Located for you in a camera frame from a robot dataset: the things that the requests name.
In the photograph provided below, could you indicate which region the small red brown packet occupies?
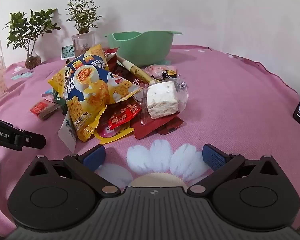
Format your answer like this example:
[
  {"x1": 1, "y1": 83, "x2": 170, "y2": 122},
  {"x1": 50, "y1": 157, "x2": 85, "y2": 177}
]
[{"x1": 30, "y1": 99, "x2": 63, "y2": 121}]

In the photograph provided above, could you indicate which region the yellow blue snack bag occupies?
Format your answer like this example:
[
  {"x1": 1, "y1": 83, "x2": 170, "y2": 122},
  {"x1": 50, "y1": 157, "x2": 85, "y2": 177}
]
[
  {"x1": 66, "y1": 97, "x2": 107, "y2": 143},
  {"x1": 48, "y1": 44, "x2": 143, "y2": 105}
]

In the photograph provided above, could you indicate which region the gold black chocolate ball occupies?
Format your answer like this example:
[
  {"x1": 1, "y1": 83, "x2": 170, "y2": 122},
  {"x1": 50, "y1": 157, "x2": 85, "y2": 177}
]
[{"x1": 162, "y1": 69, "x2": 178, "y2": 80}]

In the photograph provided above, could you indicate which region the leafy plant in glass vase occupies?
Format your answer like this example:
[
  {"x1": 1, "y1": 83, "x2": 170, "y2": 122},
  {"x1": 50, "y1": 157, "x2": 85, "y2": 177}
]
[{"x1": 4, "y1": 8, "x2": 61, "y2": 70}]

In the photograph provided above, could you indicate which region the pink floral tablecloth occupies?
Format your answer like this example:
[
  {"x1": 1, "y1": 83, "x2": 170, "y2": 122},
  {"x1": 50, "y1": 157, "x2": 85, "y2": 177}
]
[{"x1": 0, "y1": 44, "x2": 300, "y2": 240}]

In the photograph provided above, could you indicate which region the green snack bag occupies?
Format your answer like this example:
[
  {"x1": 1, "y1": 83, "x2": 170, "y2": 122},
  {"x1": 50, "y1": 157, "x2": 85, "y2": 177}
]
[{"x1": 51, "y1": 87, "x2": 68, "y2": 114}]

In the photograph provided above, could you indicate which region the potted plant in white pot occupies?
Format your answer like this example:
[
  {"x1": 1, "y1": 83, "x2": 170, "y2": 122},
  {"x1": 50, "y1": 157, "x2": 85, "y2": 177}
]
[{"x1": 65, "y1": 0, "x2": 103, "y2": 58}]

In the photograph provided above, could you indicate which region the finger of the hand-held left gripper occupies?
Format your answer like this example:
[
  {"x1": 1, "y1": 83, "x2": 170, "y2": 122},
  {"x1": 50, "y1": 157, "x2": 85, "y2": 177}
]
[{"x1": 15, "y1": 129, "x2": 46, "y2": 151}]

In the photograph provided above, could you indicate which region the white blue snack packet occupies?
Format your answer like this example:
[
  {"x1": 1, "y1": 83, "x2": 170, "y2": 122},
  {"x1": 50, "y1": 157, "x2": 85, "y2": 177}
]
[{"x1": 57, "y1": 115, "x2": 77, "y2": 153}]

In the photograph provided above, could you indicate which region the dark red sachet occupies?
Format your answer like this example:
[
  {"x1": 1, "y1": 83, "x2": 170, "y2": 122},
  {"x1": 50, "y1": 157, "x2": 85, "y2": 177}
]
[{"x1": 133, "y1": 112, "x2": 185, "y2": 140}]

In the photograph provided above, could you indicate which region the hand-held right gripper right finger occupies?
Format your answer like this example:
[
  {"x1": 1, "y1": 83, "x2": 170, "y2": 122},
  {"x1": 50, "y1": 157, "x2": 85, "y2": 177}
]
[{"x1": 187, "y1": 144, "x2": 280, "y2": 197}]

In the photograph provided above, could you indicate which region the cream gold stick packet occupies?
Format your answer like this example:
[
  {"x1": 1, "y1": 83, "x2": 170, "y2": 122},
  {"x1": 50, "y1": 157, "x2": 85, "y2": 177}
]
[{"x1": 116, "y1": 55, "x2": 163, "y2": 86}]

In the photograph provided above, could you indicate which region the red patterned snack packet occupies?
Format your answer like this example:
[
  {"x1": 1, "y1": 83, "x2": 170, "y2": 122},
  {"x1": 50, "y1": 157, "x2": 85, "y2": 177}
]
[{"x1": 107, "y1": 102, "x2": 142, "y2": 131}]

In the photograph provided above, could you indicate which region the pink candy in clear wrapper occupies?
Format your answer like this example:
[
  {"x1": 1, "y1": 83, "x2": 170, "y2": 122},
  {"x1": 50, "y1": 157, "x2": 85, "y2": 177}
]
[{"x1": 144, "y1": 64, "x2": 177, "y2": 79}]

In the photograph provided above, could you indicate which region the white nougat in clear wrapper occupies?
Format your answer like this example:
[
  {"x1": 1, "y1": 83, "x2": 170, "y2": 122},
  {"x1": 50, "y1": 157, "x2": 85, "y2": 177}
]
[{"x1": 137, "y1": 76, "x2": 190, "y2": 125}]

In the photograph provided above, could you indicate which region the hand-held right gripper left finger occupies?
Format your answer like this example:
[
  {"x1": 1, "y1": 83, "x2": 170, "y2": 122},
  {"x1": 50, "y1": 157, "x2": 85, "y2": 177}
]
[{"x1": 29, "y1": 144, "x2": 121, "y2": 197}]

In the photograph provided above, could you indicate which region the green plastic bowl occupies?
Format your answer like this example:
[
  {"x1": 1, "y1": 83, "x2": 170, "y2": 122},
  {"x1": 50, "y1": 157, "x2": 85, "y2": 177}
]
[{"x1": 105, "y1": 31, "x2": 183, "y2": 68}]

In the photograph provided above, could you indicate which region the yellow-rimmed pink jelly packet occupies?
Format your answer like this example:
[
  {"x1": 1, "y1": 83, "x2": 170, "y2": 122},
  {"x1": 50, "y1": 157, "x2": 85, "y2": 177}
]
[{"x1": 93, "y1": 124, "x2": 135, "y2": 145}]

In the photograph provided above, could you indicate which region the red white snack bag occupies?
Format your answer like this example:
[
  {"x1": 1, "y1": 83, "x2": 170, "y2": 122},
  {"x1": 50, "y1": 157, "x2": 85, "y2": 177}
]
[{"x1": 104, "y1": 47, "x2": 133, "y2": 83}]

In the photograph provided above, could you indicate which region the digital thermometer clock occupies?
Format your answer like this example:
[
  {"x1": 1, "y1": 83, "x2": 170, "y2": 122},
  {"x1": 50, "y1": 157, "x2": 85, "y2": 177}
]
[{"x1": 61, "y1": 44, "x2": 76, "y2": 60}]

